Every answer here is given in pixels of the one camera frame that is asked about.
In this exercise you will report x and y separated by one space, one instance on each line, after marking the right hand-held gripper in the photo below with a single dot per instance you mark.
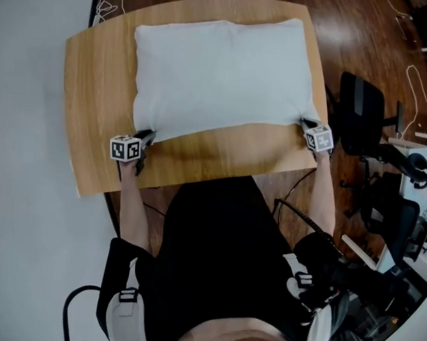
320 139

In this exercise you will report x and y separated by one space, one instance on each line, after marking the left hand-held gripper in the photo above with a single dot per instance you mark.
126 149

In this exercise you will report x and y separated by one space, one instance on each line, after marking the white pillowcase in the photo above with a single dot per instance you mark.
221 74

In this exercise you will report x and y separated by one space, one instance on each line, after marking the person's right forearm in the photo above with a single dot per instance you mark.
322 195

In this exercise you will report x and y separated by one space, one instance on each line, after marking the person's left forearm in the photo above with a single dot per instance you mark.
134 205

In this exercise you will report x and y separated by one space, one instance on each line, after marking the white desk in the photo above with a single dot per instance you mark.
415 154

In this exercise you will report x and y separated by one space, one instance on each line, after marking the person's torso in black shirt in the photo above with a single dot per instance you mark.
213 254

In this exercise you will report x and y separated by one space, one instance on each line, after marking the white wooden bar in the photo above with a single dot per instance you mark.
358 252

